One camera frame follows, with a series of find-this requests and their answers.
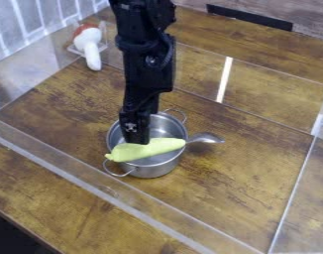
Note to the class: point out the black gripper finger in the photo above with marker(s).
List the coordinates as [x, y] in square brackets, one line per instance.
[135, 127]

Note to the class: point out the clear acrylic enclosure wall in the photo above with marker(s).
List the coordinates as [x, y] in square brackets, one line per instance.
[243, 197]

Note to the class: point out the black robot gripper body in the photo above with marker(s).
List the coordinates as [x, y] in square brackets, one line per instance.
[147, 48]

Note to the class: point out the small stainless steel pot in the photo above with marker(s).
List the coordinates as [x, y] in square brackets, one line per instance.
[152, 160]

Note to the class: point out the white red toy mushroom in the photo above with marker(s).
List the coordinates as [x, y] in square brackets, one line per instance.
[86, 38]

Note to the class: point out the black bar on table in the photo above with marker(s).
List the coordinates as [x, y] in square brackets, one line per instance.
[248, 17]

